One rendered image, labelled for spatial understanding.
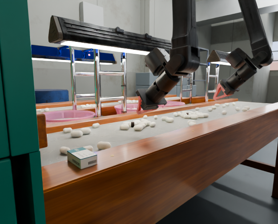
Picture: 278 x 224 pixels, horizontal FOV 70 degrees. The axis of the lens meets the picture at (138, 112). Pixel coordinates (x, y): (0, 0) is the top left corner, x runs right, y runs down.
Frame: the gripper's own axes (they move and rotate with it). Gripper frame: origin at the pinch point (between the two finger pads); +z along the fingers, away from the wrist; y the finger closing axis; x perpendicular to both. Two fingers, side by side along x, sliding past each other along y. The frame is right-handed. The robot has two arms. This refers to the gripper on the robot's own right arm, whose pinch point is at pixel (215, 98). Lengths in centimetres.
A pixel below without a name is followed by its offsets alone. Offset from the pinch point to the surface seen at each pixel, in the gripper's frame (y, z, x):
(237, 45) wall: -552, 84, -219
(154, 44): 24.3, -4.1, -27.7
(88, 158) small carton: 71, -5, 11
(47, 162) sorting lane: 75, 8, 5
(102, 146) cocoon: 61, 6, 6
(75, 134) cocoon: 61, 18, -5
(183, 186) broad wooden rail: 45, 3, 24
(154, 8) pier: -227, 82, -276
